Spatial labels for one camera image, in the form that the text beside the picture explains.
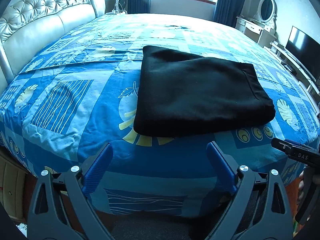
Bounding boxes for black studded pants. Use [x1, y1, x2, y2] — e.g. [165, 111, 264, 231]
[133, 46, 276, 138]

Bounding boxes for person's right hand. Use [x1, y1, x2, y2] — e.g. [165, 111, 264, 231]
[297, 171, 304, 205]

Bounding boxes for brown wooden door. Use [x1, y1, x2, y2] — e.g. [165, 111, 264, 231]
[285, 178, 301, 217]

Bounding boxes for white tv cabinet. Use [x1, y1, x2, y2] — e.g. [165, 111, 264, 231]
[264, 42, 319, 104]

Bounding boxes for blue patterned bed sheet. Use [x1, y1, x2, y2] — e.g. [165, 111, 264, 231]
[1, 14, 319, 217]

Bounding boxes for cream bedside cabinet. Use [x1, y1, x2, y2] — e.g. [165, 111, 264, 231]
[0, 147, 28, 223]

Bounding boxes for black flat television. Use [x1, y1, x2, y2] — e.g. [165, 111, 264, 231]
[285, 26, 319, 81]

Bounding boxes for white dressing table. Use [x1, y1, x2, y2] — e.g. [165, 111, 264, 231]
[235, 16, 277, 48]

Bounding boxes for white oval vanity mirror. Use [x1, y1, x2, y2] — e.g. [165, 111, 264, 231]
[254, 0, 277, 30]

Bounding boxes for cream tufted leather headboard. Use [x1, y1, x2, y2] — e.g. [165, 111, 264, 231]
[1, 0, 106, 92]

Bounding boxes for dark blue right curtain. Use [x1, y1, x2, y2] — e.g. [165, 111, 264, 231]
[212, 0, 245, 27]

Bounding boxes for white desk fan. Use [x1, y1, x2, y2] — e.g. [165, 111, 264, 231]
[106, 0, 127, 15]

